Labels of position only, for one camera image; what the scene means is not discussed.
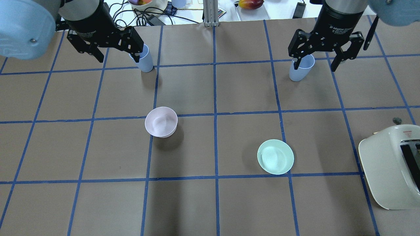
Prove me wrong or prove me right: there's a cream white toaster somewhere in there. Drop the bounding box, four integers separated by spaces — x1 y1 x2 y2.
358 124 420 210

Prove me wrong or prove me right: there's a pink bowl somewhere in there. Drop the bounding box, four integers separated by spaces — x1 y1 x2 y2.
145 107 178 138

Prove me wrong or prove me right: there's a red yellow mango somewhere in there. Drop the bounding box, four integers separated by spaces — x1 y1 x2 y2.
238 0 264 10

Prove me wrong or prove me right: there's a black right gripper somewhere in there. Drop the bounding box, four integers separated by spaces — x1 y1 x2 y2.
288 29 365 72

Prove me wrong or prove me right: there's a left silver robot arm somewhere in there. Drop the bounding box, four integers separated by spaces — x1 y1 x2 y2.
0 0 144 63

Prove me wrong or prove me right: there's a blue cup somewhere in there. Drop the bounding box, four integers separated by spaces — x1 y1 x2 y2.
288 55 315 82
129 44 153 73

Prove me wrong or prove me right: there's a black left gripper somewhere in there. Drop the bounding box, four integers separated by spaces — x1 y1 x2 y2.
67 26 144 63

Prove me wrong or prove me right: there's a mint green bowl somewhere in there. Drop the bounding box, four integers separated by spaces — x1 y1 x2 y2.
257 139 295 175

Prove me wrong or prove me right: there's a black power adapter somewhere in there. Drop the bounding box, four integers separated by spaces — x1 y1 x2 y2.
292 1 306 18

